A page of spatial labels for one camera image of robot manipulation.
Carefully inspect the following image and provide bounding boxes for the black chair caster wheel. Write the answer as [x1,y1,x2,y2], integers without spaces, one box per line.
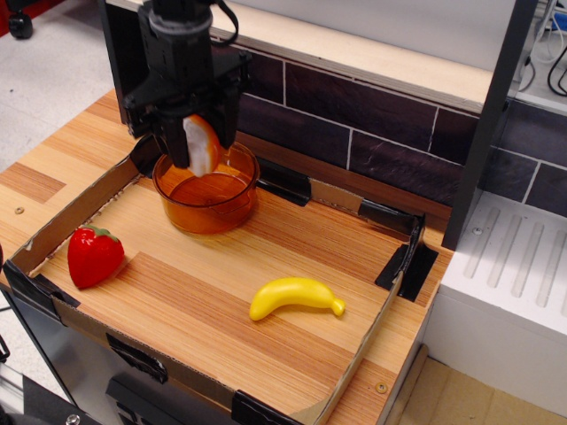
[8,11,33,40]

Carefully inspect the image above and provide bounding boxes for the yellow toy banana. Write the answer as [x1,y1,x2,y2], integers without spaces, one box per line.
[249,277,346,321]

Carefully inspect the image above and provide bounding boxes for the cardboard fence with black tape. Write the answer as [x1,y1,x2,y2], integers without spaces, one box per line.
[2,122,439,425]

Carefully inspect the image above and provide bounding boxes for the red toy strawberry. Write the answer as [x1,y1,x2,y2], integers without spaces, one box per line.
[67,225,125,289]

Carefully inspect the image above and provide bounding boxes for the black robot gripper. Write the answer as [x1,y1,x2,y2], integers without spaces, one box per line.
[122,24,252,168]

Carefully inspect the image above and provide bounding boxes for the orange transparent plastic pot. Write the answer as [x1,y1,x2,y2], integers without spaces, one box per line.
[152,143,260,235]

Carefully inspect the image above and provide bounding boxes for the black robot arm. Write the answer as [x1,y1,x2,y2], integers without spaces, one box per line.
[122,1,252,168]

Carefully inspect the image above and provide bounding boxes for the black cables at right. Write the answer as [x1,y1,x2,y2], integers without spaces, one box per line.
[517,0,567,97]

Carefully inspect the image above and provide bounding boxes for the white toy sink drainboard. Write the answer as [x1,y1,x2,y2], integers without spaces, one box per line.
[424,193,566,416]

